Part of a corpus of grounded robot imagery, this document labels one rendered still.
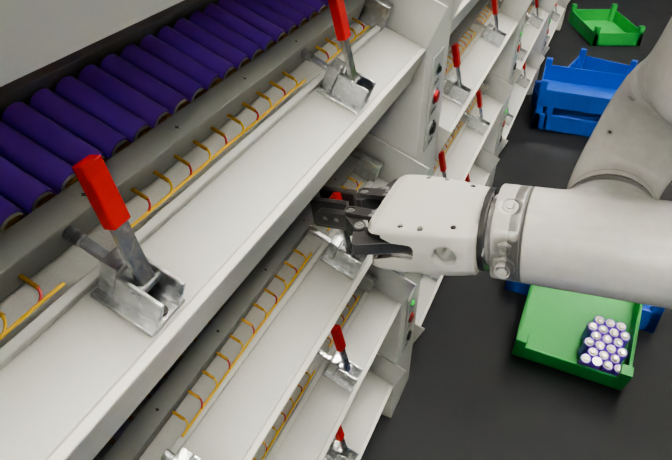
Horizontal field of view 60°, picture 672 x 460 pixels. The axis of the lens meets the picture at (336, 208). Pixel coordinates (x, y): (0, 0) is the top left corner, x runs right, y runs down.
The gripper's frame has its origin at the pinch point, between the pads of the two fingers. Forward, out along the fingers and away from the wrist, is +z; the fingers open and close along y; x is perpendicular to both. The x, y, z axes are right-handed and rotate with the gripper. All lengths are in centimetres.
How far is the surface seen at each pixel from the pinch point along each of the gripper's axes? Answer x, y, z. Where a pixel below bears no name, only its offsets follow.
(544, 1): -24, 156, 3
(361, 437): -45.9, 4.6, 5.0
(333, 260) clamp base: -6.1, -1.0, 0.8
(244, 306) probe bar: -2.6, -12.9, 3.4
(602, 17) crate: -57, 246, -10
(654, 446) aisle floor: -63, 30, -36
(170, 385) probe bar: -2.2, -22.5, 4.0
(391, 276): -22.3, 15.7, 2.1
